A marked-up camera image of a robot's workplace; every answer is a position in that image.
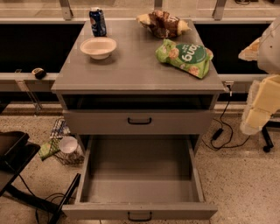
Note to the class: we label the wire waste basket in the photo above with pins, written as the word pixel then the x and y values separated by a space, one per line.
pixel 75 158

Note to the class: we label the white cup in basket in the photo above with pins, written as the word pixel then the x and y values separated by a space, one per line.
pixel 68 144

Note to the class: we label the grey drawer cabinet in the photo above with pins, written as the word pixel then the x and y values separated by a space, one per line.
pixel 132 79

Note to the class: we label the striped packet on floor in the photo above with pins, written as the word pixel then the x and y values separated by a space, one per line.
pixel 59 129

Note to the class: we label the small black yellow device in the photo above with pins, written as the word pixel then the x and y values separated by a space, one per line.
pixel 39 73

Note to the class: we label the brown crumpled snack bag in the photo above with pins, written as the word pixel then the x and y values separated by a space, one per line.
pixel 162 24

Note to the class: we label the wall power outlet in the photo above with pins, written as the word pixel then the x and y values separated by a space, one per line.
pixel 229 86

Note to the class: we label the blue soda can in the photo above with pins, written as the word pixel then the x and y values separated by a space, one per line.
pixel 97 21

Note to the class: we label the green rice chip bag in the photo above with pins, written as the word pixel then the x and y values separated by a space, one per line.
pixel 191 58

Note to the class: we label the open grey middle drawer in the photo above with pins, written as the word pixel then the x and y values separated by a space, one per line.
pixel 139 178

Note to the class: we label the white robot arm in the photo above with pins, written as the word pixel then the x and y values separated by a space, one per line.
pixel 265 50

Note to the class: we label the green bag on floor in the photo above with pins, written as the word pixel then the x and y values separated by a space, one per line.
pixel 49 148

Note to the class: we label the closed grey upper drawer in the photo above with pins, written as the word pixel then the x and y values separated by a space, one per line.
pixel 138 123

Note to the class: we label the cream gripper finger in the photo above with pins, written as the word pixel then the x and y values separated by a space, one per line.
pixel 268 98

